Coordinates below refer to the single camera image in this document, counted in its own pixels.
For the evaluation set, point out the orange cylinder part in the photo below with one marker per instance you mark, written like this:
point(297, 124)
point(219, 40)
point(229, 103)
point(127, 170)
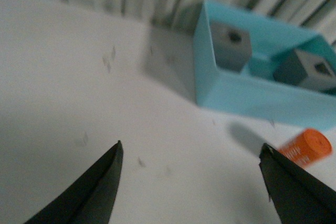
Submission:
point(307, 148)

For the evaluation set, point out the blue plastic box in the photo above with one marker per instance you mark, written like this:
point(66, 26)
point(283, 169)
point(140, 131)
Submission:
point(253, 92)

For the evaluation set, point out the gray block part with hole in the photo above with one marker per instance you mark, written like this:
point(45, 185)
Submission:
point(306, 70)

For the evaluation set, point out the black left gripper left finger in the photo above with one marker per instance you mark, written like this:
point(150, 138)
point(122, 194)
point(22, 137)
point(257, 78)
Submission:
point(90, 199)

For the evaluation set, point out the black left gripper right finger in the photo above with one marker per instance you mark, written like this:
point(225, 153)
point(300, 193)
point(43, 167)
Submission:
point(298, 197)

